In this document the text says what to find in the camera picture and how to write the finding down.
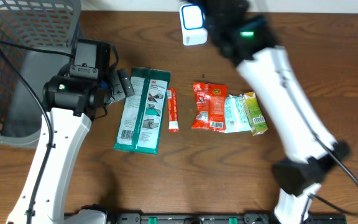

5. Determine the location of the green white 3M package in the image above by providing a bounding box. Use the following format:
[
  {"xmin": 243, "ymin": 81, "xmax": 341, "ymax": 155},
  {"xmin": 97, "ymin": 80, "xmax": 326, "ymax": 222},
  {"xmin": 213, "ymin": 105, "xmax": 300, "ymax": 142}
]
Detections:
[{"xmin": 113, "ymin": 68, "xmax": 171, "ymax": 154}]

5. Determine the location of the red chocolate bar wrapper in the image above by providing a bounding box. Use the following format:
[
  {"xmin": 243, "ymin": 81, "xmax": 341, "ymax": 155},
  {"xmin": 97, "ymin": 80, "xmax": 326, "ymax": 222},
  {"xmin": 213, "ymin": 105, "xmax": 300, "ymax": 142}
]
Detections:
[{"xmin": 167, "ymin": 88, "xmax": 179, "ymax": 133}]

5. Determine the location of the red snack bag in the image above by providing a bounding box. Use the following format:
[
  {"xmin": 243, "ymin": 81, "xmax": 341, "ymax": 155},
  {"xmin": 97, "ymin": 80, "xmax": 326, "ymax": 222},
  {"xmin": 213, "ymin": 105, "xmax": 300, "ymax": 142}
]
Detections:
[{"xmin": 191, "ymin": 82, "xmax": 227, "ymax": 133}]

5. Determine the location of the mint wet wipes pack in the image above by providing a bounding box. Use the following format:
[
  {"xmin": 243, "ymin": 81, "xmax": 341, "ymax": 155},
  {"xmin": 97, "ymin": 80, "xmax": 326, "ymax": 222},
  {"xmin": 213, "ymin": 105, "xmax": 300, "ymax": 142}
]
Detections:
[{"xmin": 224, "ymin": 95, "xmax": 251, "ymax": 134}]

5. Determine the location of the green tea drink carton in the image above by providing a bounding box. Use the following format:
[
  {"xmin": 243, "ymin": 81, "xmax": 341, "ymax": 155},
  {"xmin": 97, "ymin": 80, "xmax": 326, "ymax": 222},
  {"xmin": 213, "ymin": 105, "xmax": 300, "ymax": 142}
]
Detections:
[{"xmin": 242, "ymin": 92, "xmax": 268, "ymax": 136}]

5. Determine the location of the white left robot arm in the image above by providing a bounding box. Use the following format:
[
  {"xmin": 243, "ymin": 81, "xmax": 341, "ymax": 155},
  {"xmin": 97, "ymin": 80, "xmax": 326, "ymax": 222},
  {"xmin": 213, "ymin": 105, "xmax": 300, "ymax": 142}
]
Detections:
[{"xmin": 7, "ymin": 39, "xmax": 134, "ymax": 223}]

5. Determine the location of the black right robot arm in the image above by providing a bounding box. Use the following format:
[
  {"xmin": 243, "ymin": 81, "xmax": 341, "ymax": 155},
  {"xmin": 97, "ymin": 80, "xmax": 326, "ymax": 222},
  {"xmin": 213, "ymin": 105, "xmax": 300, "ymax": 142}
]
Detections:
[{"xmin": 196, "ymin": 1, "xmax": 350, "ymax": 223}]

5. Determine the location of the white barcode scanner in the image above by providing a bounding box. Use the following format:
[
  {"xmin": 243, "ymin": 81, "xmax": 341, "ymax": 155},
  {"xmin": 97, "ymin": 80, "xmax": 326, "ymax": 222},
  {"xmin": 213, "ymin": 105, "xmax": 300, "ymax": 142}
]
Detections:
[{"xmin": 179, "ymin": 4, "xmax": 208, "ymax": 46}]

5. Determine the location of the grey plastic mesh basket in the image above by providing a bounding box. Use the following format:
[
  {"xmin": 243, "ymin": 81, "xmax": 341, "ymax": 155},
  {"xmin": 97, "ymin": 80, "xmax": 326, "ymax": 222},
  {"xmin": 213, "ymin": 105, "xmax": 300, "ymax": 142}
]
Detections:
[{"xmin": 0, "ymin": 0, "xmax": 81, "ymax": 148}]

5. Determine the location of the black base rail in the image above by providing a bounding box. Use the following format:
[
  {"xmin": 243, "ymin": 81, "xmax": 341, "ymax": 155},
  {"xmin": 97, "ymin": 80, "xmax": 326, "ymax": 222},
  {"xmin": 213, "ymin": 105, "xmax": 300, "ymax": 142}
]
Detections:
[{"xmin": 63, "ymin": 203, "xmax": 347, "ymax": 224}]

